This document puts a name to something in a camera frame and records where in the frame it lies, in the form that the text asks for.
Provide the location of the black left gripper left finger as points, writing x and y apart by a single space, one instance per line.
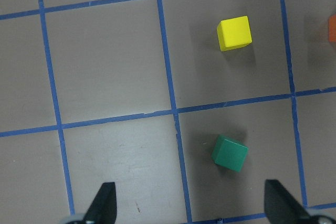
103 208

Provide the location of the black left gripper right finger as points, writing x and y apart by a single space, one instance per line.
280 206

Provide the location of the green wooden block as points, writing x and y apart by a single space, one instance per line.
229 153

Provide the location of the yellow wooden block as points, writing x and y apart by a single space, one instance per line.
234 33

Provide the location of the orange wooden block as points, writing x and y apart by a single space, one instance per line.
332 28

